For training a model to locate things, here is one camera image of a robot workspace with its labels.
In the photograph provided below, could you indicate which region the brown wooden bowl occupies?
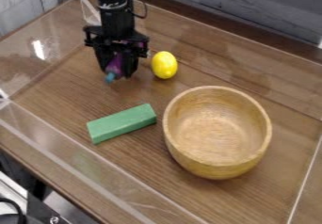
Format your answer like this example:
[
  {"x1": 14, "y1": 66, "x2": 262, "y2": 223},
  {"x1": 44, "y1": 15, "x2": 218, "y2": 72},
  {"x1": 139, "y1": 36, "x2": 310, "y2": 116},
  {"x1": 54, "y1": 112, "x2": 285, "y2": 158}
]
[{"x1": 162, "y1": 86, "x2": 273, "y2": 180}]

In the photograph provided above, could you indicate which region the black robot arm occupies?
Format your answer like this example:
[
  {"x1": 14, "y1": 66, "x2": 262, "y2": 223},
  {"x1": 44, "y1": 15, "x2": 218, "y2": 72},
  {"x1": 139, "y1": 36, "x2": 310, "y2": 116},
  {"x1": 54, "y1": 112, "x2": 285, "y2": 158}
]
[{"x1": 83, "y1": 0, "x2": 150, "y2": 83}]

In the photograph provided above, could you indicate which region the black metal bracket with bolt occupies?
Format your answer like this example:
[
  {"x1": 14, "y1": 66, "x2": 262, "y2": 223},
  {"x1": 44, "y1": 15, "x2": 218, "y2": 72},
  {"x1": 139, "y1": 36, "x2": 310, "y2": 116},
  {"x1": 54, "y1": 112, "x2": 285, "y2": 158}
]
[{"x1": 27, "y1": 194, "x2": 72, "y2": 224}]

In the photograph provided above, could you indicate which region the black cable bottom left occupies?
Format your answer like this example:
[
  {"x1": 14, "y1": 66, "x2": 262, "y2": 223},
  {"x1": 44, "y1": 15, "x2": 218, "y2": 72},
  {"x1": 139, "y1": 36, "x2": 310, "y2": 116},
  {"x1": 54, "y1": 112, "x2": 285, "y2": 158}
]
[{"x1": 0, "y1": 197, "x2": 30, "y2": 224}]

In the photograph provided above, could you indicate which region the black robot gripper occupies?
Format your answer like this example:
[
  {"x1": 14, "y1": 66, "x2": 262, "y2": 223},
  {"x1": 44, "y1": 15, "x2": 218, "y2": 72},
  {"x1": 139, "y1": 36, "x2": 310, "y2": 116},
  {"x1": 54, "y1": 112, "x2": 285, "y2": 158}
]
[{"x1": 83, "y1": 3, "x2": 150, "y2": 78}]

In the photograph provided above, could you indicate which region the yellow toy lemon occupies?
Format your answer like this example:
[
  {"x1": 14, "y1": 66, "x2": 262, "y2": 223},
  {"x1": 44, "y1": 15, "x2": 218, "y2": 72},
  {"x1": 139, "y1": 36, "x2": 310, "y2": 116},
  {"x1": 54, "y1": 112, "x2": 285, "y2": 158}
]
[{"x1": 151, "y1": 51, "x2": 179, "y2": 79}]

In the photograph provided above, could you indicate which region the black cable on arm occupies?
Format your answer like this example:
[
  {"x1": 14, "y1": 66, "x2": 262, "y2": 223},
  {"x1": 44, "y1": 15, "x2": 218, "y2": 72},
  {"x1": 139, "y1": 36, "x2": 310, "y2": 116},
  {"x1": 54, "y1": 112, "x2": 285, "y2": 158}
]
[{"x1": 130, "y1": 0, "x2": 149, "y2": 20}]

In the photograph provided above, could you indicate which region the green rectangular block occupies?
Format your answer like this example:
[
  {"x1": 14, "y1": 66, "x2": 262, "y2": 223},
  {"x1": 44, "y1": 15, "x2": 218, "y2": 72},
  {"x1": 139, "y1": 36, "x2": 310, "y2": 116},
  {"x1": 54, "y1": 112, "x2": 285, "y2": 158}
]
[{"x1": 87, "y1": 104, "x2": 158, "y2": 144}]

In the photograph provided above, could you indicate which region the clear acrylic tray wall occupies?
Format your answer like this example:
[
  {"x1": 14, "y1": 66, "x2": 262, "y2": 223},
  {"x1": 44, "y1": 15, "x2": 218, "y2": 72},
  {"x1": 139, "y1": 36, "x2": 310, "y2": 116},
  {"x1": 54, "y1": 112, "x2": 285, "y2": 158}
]
[{"x1": 0, "y1": 0, "x2": 322, "y2": 224}]

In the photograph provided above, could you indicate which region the purple toy eggplant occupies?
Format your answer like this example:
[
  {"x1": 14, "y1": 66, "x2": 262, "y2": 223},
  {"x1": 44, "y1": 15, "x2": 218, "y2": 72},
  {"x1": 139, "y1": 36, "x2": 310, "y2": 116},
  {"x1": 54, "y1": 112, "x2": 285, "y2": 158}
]
[{"x1": 106, "y1": 54, "x2": 123, "y2": 83}]

